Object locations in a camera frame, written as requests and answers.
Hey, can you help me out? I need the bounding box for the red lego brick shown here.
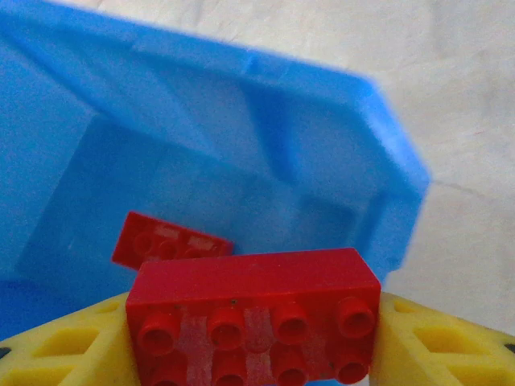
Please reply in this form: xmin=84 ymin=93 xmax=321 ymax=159
xmin=125 ymin=248 xmax=382 ymax=386
xmin=111 ymin=211 xmax=235 ymax=269

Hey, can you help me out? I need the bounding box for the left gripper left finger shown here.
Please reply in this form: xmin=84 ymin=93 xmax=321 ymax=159
xmin=0 ymin=291 xmax=140 ymax=386

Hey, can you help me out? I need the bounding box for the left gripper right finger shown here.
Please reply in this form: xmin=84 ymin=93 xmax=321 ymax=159
xmin=369 ymin=291 xmax=515 ymax=386

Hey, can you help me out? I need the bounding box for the blue plastic bin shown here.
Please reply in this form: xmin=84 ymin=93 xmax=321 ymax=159
xmin=0 ymin=0 xmax=431 ymax=351

